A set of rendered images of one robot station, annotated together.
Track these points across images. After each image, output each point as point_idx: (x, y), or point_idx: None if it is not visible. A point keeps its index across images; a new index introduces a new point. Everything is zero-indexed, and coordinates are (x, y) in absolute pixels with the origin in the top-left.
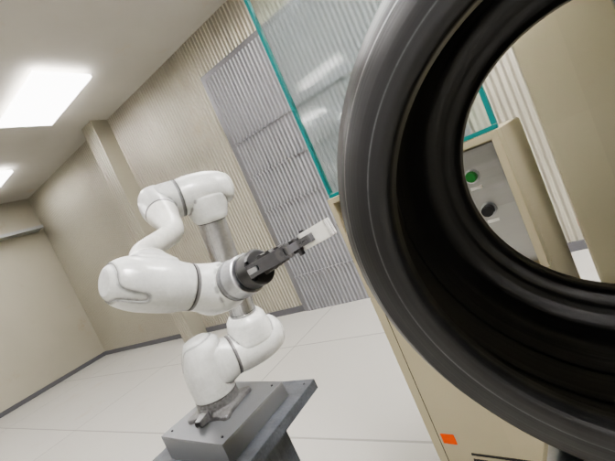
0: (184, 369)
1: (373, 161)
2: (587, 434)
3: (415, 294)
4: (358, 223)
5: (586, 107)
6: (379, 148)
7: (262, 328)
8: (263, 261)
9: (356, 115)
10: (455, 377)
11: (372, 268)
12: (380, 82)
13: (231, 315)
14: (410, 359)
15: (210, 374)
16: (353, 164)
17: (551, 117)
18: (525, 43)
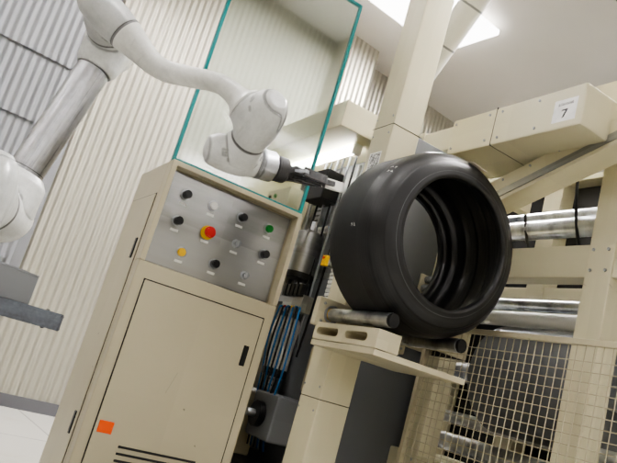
0: None
1: (418, 186)
2: (417, 294)
3: (403, 231)
4: (400, 197)
5: None
6: (421, 185)
7: (39, 206)
8: (314, 173)
9: (420, 171)
10: (393, 265)
11: (394, 213)
12: (431, 171)
13: (27, 163)
14: (133, 332)
15: (7, 202)
16: (411, 181)
17: None
18: None
